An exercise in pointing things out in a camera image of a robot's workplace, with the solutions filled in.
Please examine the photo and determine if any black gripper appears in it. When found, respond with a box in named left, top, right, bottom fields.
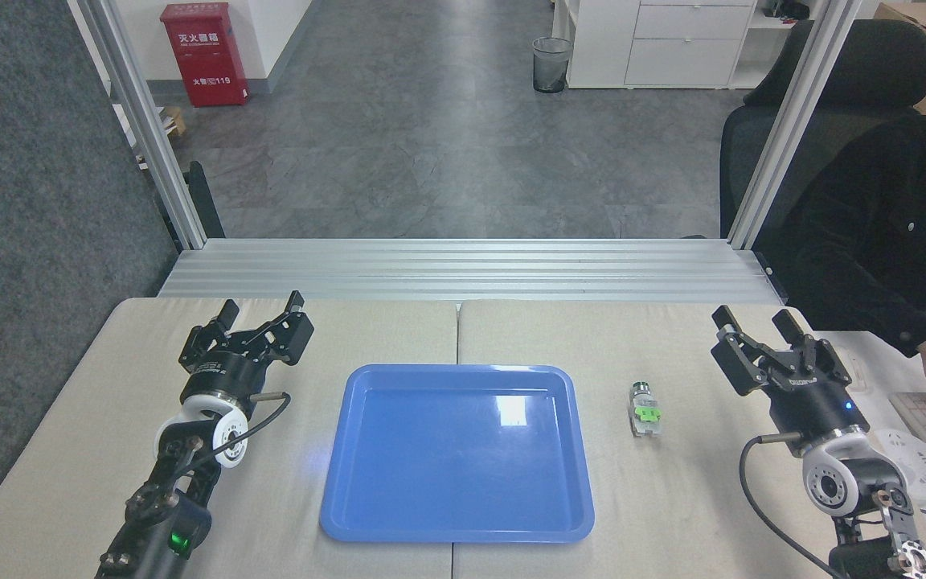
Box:
left=179, top=290, right=316, bottom=404
left=710, top=305, right=871, bottom=445

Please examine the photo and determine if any switch part with green clip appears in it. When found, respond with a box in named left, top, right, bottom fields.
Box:
left=629, top=381, right=666, bottom=440

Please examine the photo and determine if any blue plastic tray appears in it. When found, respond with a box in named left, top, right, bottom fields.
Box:
left=319, top=363, right=596, bottom=544

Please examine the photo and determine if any white keyboard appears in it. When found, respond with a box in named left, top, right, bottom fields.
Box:
left=887, top=390, right=926, bottom=445

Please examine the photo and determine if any person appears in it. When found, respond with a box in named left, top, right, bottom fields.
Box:
left=756, top=98, right=926, bottom=359

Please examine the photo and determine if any white power strip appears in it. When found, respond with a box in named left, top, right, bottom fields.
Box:
left=871, top=428, right=926, bottom=507

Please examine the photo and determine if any grey felt partition panel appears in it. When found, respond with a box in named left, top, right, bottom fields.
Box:
left=0, top=0, right=184, bottom=557

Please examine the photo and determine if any black office chair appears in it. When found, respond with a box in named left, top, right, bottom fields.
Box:
left=718, top=18, right=926, bottom=240

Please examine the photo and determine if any red fire extinguisher box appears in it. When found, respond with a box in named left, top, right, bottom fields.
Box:
left=159, top=2, right=252, bottom=109

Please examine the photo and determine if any white drawer cabinet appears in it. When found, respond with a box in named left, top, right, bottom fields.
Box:
left=551, top=0, right=761, bottom=91

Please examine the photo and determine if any black mesh waste bin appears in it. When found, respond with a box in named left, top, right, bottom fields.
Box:
left=531, top=36, right=575, bottom=95

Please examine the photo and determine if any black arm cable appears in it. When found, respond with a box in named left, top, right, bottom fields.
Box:
left=738, top=431, right=843, bottom=579
left=188, top=391, right=293, bottom=477

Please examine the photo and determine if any black bracket behind post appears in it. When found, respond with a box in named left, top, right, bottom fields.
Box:
left=159, top=160, right=227, bottom=244

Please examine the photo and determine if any silver aluminium post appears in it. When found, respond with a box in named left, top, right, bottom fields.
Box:
left=68, top=0, right=211, bottom=252
left=724, top=0, right=866, bottom=252

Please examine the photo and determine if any silver aluminium rail platform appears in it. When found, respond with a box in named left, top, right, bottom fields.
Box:
left=155, top=237, right=787, bottom=306

